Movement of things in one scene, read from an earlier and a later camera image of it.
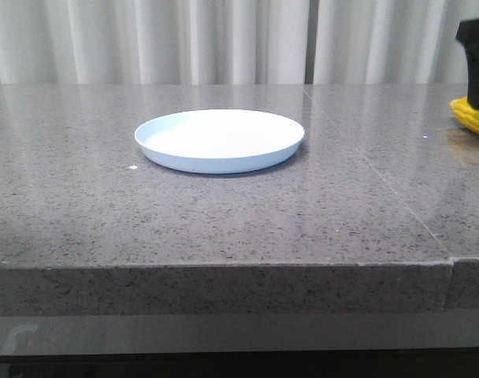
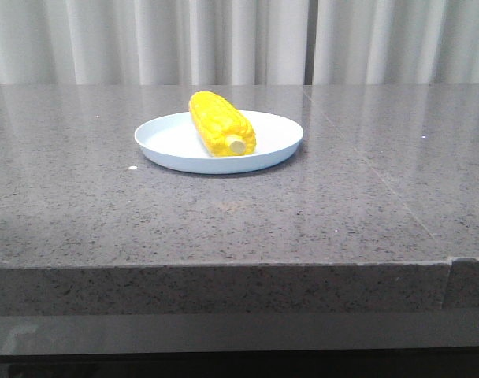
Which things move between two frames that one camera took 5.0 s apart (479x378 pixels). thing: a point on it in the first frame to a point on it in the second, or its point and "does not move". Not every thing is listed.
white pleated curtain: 230,42 does not move
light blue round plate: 219,141 does not move
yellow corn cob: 478,121 to 221,124
